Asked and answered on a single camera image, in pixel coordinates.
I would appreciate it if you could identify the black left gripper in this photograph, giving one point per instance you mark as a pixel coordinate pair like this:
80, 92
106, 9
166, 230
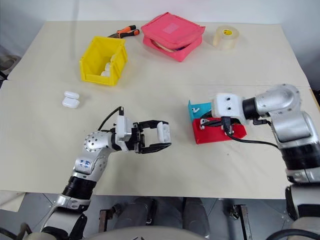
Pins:
138, 140

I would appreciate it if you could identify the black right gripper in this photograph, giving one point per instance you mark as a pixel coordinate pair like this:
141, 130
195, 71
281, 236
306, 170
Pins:
228, 126

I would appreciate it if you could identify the white earbud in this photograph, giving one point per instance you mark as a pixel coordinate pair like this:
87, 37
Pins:
202, 126
195, 110

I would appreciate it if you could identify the white earbud case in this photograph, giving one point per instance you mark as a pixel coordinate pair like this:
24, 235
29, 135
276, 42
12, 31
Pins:
70, 102
108, 66
164, 132
72, 94

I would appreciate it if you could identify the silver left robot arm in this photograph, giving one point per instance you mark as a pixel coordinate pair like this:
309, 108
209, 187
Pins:
87, 160

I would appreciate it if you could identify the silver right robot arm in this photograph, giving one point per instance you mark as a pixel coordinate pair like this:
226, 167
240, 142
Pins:
292, 125

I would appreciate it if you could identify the closed white earbud case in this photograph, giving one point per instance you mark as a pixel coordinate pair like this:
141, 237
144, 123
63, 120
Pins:
72, 94
108, 66
70, 102

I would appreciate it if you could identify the yellow plastic bin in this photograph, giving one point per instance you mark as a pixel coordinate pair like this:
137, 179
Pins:
93, 67

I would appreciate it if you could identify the blue plastic tray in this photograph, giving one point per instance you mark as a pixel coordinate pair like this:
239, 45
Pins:
203, 107

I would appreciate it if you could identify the red plastic tray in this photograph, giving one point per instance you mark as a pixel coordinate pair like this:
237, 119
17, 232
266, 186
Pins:
212, 135

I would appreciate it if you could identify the clear tape roll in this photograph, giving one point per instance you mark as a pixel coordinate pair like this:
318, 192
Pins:
226, 37

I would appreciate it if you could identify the pink fabric pouch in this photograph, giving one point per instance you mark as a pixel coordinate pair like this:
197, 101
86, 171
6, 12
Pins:
172, 32

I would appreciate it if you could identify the grey rounded robot body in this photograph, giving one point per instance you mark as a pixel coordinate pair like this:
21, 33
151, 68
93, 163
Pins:
150, 233

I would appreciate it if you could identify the orange and black pliers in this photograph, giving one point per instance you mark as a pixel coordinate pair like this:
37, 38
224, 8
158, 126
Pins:
125, 31

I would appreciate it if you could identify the grey round object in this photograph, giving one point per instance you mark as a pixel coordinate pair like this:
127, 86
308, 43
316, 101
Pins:
8, 62

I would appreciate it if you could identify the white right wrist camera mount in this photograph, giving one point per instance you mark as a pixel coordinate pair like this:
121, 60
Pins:
226, 105

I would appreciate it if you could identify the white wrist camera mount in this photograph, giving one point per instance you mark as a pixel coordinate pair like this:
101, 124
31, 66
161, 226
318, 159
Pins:
123, 132
226, 105

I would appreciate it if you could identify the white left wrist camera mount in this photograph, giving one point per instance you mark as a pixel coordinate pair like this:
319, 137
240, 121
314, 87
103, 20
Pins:
123, 132

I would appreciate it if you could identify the brown metal table bracket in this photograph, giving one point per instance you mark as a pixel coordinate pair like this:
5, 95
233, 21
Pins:
103, 220
243, 220

